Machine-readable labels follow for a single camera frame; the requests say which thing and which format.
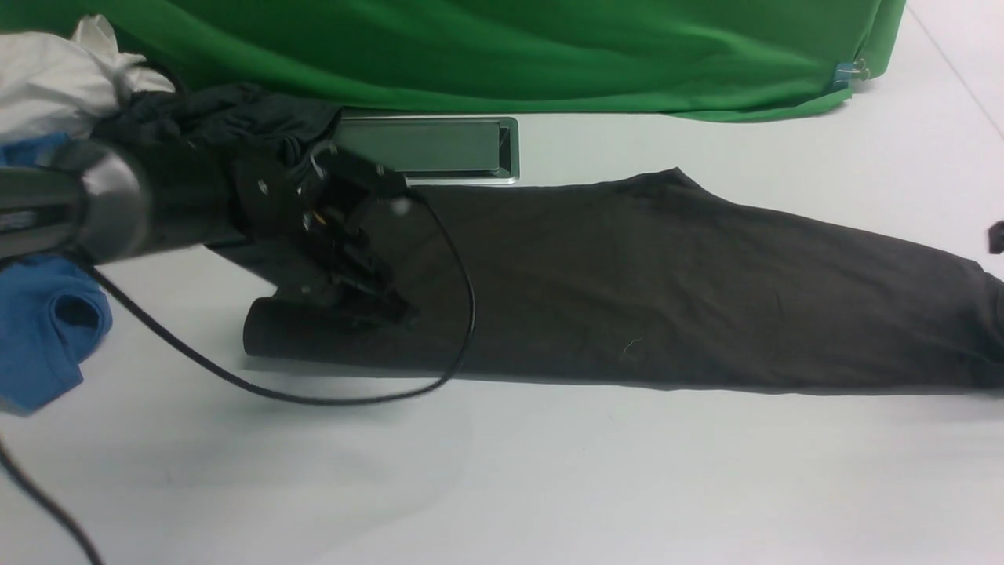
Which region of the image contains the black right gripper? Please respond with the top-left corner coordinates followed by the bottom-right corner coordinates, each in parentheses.
top-left (987, 221), bottom-right (1004, 255)

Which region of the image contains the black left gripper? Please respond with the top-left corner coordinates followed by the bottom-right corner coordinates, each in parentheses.
top-left (267, 181), bottom-right (417, 326)

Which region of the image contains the gray long-sleeved shirt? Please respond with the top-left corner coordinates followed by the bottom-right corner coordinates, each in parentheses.
top-left (206, 167), bottom-right (1004, 393)

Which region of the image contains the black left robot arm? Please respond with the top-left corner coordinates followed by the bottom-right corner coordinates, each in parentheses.
top-left (1, 140), bottom-right (417, 326)

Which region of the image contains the dark teal crumpled shirt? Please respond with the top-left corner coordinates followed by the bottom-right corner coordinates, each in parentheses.
top-left (90, 83), bottom-right (342, 170)

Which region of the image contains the blue crumpled shirt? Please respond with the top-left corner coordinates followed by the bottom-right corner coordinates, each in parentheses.
top-left (0, 133), bottom-right (115, 414)

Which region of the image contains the white crumpled shirt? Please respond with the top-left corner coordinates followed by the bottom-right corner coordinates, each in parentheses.
top-left (1, 15), bottom-right (175, 144)

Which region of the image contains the blue binder clip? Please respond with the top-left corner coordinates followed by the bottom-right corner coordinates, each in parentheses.
top-left (831, 58), bottom-right (871, 90)

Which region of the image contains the green backdrop cloth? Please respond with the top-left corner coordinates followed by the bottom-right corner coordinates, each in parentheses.
top-left (2, 1), bottom-right (906, 122)

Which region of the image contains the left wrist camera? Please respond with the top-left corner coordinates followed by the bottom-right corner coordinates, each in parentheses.
top-left (311, 144), bottom-right (413, 223)

